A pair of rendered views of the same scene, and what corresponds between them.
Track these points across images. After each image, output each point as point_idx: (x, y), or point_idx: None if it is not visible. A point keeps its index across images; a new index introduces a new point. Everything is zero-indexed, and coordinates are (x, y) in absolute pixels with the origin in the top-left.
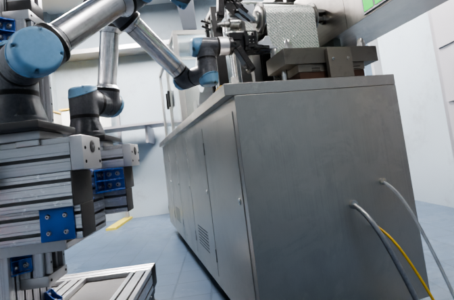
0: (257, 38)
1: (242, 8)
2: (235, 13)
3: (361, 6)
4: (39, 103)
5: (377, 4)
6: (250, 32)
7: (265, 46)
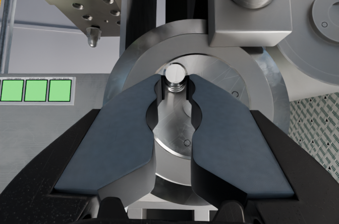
0: None
1: (46, 154)
2: (258, 186)
3: (79, 93)
4: None
5: (42, 77)
6: (228, 28)
7: None
